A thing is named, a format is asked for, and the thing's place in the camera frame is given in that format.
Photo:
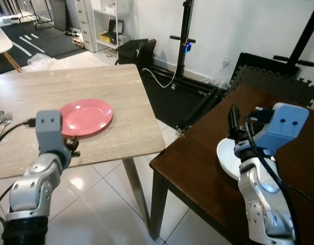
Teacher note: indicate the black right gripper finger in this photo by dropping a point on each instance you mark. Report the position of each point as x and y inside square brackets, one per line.
[231, 120]
[236, 118]

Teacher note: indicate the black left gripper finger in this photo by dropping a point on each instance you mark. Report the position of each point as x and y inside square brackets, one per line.
[75, 142]
[75, 153]

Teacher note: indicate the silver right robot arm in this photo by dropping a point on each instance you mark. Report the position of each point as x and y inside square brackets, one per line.
[264, 199]

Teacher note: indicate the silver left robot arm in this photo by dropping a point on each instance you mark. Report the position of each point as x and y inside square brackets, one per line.
[31, 189]

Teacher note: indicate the white plate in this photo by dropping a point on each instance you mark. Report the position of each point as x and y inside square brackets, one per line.
[227, 155]

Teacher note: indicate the pink plate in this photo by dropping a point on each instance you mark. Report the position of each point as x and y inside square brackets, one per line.
[88, 116]

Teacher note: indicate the black foam puzzle mat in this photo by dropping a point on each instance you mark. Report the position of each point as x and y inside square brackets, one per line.
[269, 84]

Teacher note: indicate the dark brown wooden table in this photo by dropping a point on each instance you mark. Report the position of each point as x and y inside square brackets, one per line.
[197, 173]

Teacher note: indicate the light wooden table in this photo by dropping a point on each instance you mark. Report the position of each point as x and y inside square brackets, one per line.
[95, 81]

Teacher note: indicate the silver fork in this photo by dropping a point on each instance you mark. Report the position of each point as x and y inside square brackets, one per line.
[5, 120]

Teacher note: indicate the small blue device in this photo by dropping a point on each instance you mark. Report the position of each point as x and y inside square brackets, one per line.
[188, 48]

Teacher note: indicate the clear plastic bag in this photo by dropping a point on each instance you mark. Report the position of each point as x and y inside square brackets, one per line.
[40, 61]

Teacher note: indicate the black rug with white stripes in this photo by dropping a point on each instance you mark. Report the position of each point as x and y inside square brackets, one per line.
[49, 43]

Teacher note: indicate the black bag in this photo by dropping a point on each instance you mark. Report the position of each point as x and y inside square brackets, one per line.
[135, 53]

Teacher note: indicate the yellow box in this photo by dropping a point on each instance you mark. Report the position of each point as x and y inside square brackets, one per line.
[105, 38]

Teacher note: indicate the white shelf unit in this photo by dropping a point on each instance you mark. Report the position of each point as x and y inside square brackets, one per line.
[88, 23]

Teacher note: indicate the white chair with wooden legs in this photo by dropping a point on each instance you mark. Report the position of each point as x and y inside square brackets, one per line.
[1, 41]

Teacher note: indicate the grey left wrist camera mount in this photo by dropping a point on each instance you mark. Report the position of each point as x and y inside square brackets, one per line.
[48, 127]

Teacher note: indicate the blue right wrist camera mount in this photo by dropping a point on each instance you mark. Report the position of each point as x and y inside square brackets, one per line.
[279, 127]

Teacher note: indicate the white wall outlet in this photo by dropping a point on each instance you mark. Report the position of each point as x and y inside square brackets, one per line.
[226, 62]

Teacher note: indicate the black metal gantry frame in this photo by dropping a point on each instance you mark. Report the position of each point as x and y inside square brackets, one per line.
[185, 30]

